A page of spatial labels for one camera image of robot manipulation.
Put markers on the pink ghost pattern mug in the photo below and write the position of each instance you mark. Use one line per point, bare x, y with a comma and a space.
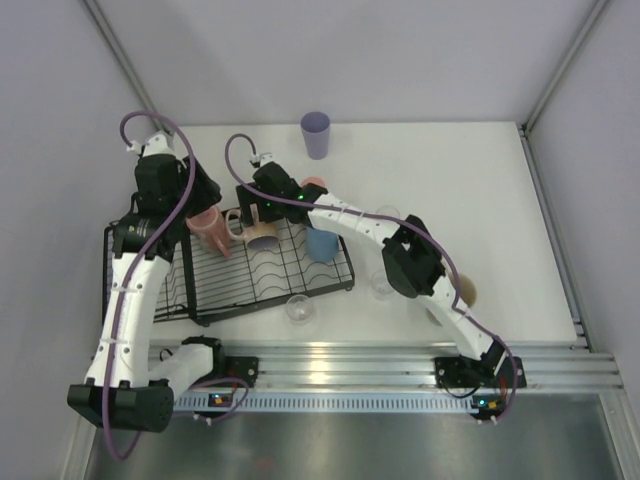
210, 229

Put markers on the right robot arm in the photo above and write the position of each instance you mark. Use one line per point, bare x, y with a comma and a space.
416, 267

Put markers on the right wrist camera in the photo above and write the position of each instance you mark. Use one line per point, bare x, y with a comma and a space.
258, 160

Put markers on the cream seashell mug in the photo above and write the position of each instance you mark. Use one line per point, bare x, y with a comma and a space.
468, 294

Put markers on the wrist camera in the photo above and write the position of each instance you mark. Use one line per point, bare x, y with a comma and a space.
160, 143
258, 160

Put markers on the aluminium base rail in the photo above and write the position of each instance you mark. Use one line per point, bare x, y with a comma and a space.
325, 366

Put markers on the black wire dish rack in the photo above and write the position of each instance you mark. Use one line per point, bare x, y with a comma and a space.
205, 286

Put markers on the clear glass lower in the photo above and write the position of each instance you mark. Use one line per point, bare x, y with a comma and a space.
300, 309

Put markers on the clear glass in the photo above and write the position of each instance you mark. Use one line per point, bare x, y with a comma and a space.
382, 289
388, 210
300, 309

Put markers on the purple plastic tumbler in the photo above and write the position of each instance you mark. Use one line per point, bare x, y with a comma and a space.
315, 128

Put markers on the salmon pink plastic tumbler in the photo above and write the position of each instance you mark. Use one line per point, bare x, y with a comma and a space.
313, 180

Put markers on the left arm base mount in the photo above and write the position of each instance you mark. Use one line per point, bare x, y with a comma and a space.
235, 370

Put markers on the clear glass upper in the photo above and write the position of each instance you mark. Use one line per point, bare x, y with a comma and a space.
388, 210

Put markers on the perforated cable tray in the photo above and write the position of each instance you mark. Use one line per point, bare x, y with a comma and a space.
261, 402

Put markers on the blue plastic tumbler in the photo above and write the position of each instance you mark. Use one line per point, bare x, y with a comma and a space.
322, 246

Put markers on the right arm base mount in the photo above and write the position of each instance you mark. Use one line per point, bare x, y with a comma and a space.
495, 368

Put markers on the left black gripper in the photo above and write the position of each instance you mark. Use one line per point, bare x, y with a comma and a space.
207, 190

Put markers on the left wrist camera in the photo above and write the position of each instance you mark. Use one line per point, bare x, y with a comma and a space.
160, 143

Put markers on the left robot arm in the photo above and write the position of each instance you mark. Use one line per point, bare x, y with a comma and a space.
121, 390

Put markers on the pale pink iridescent mug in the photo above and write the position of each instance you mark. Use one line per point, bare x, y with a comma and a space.
260, 236

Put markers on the clear glass middle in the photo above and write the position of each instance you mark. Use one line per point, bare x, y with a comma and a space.
382, 289

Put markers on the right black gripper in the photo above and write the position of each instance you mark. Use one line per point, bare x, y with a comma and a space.
246, 197

